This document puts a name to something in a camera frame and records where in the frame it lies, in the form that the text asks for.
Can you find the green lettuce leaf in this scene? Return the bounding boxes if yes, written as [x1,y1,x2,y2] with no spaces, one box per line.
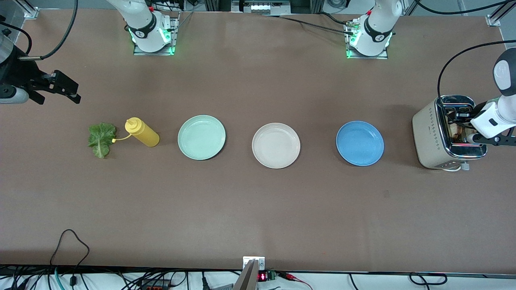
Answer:
[87,123,117,159]

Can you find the yellow squeeze bottle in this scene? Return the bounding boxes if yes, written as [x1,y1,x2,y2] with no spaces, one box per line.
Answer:
[112,117,160,147]

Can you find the blue plate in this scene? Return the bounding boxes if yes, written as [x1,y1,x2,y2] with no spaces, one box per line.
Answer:
[336,121,385,166]

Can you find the mint green plate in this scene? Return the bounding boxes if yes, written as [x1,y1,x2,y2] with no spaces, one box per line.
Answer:
[178,115,226,161]

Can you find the beige plate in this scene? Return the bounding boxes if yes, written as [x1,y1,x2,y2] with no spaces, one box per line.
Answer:
[252,123,301,169]

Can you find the beige chrome toaster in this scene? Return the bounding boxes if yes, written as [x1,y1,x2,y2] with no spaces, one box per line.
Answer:
[412,95,487,170]

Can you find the grey control box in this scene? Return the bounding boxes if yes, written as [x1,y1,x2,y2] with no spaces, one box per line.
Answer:
[231,0,291,15]

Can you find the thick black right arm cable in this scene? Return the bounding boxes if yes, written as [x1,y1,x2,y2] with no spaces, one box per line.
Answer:
[19,0,79,61]

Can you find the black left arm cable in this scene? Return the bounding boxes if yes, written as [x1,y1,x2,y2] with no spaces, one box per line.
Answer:
[415,0,516,129]

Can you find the white toaster cord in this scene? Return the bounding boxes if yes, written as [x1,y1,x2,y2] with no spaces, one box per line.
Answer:
[443,160,470,172]

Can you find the aluminium corner bracket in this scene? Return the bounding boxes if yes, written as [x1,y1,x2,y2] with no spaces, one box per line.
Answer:
[12,0,39,19]
[486,0,516,27]

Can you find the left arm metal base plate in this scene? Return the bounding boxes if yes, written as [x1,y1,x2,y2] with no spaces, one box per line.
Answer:
[345,20,389,60]

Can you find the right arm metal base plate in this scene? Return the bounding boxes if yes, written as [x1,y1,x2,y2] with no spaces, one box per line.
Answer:
[133,12,180,56]

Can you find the looped thin black cable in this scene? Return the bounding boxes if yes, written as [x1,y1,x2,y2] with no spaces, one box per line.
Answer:
[49,229,90,284]

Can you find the coiled black cable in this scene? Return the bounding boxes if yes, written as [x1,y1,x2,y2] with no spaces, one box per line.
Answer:
[409,273,448,286]

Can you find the black cable across table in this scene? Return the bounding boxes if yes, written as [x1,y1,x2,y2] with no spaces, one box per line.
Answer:
[262,11,357,37]

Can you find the red clip wires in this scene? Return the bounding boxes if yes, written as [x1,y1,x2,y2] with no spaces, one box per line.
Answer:
[278,271,313,290]

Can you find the aluminium camera post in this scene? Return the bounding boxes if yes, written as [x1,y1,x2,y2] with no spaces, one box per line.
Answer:
[233,260,258,290]

